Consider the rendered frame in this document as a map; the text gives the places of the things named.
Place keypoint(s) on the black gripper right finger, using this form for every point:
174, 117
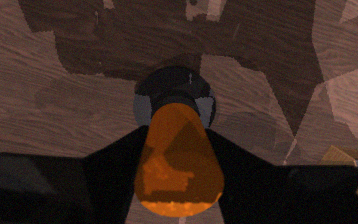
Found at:
255, 191

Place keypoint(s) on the dark grey round pedestal with silver d-shaped shaft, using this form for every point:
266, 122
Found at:
174, 84

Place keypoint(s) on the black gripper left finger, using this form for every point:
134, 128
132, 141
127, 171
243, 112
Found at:
101, 183

